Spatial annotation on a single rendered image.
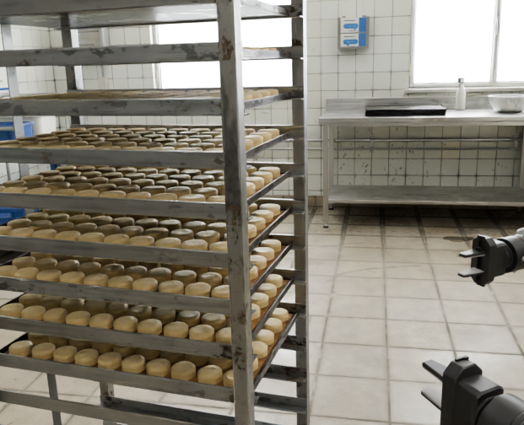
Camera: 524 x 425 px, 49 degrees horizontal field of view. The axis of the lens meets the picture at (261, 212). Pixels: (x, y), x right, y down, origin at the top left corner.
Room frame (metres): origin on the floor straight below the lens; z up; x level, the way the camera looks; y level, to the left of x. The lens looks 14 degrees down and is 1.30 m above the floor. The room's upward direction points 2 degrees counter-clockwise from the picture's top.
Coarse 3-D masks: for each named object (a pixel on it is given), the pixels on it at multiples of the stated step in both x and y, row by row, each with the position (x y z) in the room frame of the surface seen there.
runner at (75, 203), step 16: (0, 192) 1.13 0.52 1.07; (32, 208) 1.11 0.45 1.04; (48, 208) 1.09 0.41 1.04; (64, 208) 1.08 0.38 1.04; (80, 208) 1.07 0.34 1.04; (96, 208) 1.06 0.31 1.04; (112, 208) 1.05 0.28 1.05; (128, 208) 1.04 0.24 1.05; (144, 208) 1.03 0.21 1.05; (160, 208) 1.02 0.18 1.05; (176, 208) 1.01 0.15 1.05; (192, 208) 1.00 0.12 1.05; (208, 208) 0.99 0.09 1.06; (224, 208) 0.98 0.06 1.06
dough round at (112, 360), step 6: (102, 354) 1.14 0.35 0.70; (108, 354) 1.14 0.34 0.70; (114, 354) 1.14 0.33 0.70; (120, 354) 1.14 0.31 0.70; (102, 360) 1.11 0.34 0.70; (108, 360) 1.11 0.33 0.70; (114, 360) 1.11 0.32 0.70; (120, 360) 1.12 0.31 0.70; (102, 366) 1.10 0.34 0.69; (108, 366) 1.10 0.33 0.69; (114, 366) 1.11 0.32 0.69
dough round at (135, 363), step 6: (126, 360) 1.11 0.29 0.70; (132, 360) 1.11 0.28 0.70; (138, 360) 1.11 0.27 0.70; (144, 360) 1.11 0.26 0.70; (126, 366) 1.09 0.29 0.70; (132, 366) 1.09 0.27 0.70; (138, 366) 1.09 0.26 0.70; (144, 366) 1.10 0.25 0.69; (132, 372) 1.08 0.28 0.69; (138, 372) 1.09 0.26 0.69
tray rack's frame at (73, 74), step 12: (0, 24) 1.35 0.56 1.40; (72, 36) 1.56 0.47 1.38; (12, 48) 1.37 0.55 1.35; (12, 72) 1.36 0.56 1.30; (72, 72) 1.56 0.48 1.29; (12, 84) 1.36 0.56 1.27; (72, 84) 1.56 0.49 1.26; (12, 96) 1.35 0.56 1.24; (72, 120) 1.56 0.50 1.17; (84, 120) 1.58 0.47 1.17; (24, 168) 1.36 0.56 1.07; (48, 384) 1.35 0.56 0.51; (108, 384) 1.56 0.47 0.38; (60, 420) 1.37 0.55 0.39
